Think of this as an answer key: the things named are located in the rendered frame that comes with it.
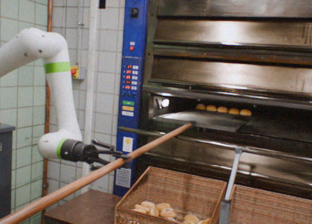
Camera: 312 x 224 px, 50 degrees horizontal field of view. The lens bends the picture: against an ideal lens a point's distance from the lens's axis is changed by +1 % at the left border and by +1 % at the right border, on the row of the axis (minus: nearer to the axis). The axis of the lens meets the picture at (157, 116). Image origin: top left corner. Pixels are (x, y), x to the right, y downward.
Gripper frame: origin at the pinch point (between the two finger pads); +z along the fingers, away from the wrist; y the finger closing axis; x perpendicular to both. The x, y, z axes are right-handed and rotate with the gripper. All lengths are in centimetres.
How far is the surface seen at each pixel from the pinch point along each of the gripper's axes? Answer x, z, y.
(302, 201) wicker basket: -95, 71, 33
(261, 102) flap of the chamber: -84, 42, -22
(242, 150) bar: -61, 38, 2
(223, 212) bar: -39, 36, 27
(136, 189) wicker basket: -75, -27, 43
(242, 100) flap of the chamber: -84, 31, -22
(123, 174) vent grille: -97, -48, 43
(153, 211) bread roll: -73, -13, 53
